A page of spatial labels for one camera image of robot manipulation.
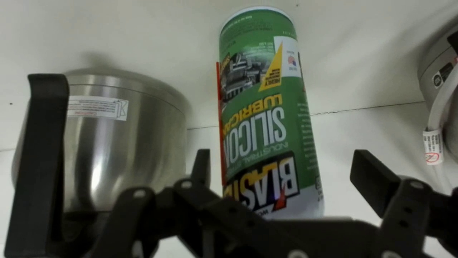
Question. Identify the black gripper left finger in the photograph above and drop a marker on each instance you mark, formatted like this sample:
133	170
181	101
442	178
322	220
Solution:
35	215

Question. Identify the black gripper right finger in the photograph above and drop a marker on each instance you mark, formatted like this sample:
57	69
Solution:
400	204

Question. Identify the green spray can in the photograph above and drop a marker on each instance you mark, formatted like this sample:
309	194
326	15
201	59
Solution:
266	142

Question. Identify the black lid coffee pot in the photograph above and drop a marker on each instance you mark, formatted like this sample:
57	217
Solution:
121	131

